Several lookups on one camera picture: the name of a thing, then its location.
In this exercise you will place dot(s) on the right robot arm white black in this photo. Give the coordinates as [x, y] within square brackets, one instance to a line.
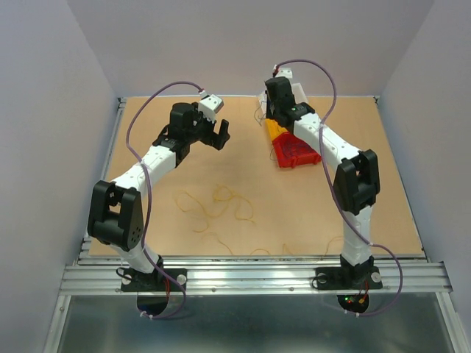
[354, 187]

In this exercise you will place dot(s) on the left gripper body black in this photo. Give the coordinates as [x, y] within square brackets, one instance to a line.
[202, 128]

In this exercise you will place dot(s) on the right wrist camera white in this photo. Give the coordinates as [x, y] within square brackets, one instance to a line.
[285, 72]

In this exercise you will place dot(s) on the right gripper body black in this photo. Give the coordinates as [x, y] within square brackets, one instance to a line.
[271, 110]

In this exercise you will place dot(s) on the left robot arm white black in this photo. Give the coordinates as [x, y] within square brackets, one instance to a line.
[117, 217]

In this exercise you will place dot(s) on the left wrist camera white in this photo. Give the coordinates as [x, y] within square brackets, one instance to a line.
[209, 106]

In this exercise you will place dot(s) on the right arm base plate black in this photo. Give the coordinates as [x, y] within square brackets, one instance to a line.
[337, 278]

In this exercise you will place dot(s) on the yellow plastic bin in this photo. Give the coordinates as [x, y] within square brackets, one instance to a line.
[274, 129]

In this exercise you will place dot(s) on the red plastic bin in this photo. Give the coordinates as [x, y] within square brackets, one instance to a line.
[292, 152]

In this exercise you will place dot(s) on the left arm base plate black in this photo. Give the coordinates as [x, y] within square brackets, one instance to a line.
[133, 281]

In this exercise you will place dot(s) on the aluminium frame rail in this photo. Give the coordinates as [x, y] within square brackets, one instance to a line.
[217, 276]

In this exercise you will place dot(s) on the white plastic bin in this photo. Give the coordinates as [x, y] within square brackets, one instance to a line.
[297, 90]

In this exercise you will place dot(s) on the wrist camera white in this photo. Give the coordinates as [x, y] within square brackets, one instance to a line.
[209, 106]
[285, 72]

